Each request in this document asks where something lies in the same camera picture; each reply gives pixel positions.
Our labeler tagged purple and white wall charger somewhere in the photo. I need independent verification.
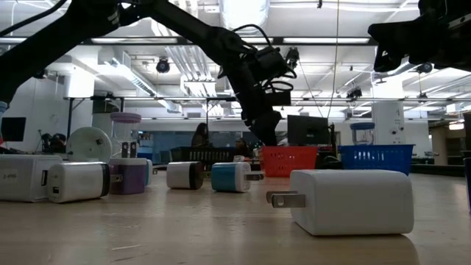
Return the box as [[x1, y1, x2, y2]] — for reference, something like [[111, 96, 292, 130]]
[[108, 141, 149, 195]]

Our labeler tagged silver ceiling air duct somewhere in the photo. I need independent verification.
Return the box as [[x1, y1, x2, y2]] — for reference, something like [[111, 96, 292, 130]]
[[219, 0, 270, 30]]

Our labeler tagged red plastic basket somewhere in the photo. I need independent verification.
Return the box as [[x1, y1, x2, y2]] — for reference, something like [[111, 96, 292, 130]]
[[259, 146, 319, 178]]

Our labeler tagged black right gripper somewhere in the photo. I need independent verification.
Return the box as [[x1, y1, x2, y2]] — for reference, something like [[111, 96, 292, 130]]
[[367, 15, 457, 73]]

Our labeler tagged black overhead light bar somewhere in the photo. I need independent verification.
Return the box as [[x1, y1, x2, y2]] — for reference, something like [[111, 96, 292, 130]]
[[0, 35, 380, 46]]

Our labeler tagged white round column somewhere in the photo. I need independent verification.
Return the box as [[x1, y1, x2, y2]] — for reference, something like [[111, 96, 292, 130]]
[[371, 101, 406, 145]]

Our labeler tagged round white disc charger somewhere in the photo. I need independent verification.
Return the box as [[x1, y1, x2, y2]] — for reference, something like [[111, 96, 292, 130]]
[[65, 112, 124, 163]]

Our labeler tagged black overhead camera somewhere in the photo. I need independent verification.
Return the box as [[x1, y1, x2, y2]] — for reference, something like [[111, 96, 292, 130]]
[[285, 46, 301, 71]]

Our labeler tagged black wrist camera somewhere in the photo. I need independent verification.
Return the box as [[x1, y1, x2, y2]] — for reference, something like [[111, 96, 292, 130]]
[[419, 0, 471, 23], [256, 46, 291, 84]]

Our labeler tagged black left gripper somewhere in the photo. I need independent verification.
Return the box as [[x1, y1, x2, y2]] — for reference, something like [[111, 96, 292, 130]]
[[223, 60, 291, 146]]

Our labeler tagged black wall screen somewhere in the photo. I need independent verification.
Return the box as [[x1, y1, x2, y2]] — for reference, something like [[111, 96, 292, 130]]
[[0, 116, 27, 143]]

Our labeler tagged person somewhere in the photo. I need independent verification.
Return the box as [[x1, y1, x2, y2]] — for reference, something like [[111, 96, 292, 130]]
[[190, 122, 209, 148], [234, 138, 253, 160]]

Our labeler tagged white labelled wall charger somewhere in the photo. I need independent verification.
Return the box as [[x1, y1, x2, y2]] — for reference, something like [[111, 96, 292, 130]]
[[0, 154, 63, 202]]

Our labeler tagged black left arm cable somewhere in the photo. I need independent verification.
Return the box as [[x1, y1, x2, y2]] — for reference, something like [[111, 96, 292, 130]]
[[0, 0, 297, 95]]

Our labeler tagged blue and white wall charger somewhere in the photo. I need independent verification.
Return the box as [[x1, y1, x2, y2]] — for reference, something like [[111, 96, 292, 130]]
[[210, 161, 265, 194]]

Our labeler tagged blue plastic basket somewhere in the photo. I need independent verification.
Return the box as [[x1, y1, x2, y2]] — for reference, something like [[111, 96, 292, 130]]
[[337, 144, 416, 177]]

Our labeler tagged black background rig frame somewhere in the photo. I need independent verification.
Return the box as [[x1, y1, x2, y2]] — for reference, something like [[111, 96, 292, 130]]
[[64, 96, 236, 148]]

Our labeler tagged purple sand hourglass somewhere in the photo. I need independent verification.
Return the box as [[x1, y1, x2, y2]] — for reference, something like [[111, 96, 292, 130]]
[[110, 112, 143, 159]]

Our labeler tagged white wall charger black end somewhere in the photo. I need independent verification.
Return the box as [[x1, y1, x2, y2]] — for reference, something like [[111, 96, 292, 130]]
[[166, 160, 213, 191], [46, 161, 124, 204]]

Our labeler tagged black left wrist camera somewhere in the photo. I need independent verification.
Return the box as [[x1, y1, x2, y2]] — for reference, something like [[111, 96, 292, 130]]
[[256, 46, 291, 84]]

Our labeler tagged white cube wall charger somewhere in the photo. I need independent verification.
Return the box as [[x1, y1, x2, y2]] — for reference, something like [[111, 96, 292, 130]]
[[266, 169, 415, 236]]

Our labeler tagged black plastic basket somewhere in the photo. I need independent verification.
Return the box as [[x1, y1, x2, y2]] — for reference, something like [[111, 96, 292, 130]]
[[169, 146, 236, 166]]

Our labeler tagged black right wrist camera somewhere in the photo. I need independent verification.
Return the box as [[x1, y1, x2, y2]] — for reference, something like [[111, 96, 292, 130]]
[[419, 0, 471, 23]]

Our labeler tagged black computer monitor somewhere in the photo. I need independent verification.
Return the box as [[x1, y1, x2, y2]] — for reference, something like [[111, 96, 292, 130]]
[[286, 114, 330, 146]]

